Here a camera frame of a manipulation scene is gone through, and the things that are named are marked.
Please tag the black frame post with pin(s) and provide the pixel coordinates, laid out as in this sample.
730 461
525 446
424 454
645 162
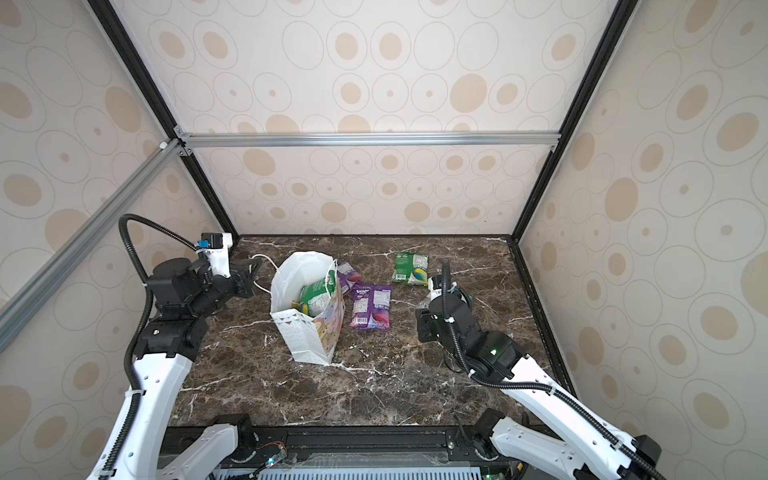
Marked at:
116 33
606 46

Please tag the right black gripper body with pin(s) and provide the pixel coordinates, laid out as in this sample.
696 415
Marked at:
425 327

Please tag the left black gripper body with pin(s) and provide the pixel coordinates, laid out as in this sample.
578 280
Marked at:
218 288

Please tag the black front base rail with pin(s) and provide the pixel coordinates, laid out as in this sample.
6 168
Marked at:
459 443

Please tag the black left frame post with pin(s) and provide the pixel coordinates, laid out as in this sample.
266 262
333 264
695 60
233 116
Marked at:
116 33

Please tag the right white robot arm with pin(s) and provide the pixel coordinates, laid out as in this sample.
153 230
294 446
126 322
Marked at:
540 408

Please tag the horizontal aluminium back bar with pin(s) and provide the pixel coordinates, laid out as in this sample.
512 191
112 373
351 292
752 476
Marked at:
368 139

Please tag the diagonal aluminium left bar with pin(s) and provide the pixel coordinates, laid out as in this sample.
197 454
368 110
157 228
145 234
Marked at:
37 291

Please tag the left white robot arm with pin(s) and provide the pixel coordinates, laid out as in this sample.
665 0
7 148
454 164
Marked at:
182 295

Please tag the large purple snack bag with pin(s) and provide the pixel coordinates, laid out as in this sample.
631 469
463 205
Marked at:
371 307

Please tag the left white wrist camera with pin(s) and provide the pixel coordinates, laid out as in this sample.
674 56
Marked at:
215 247

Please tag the black right frame post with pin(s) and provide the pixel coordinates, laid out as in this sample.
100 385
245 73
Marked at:
606 46

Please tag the green snack bag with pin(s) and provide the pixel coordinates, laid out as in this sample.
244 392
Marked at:
410 268
316 297

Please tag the small purple snack bag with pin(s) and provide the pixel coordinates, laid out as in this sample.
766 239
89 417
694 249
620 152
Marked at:
348 277

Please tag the white paper gift bag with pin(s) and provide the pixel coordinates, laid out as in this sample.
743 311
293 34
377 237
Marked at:
310 340

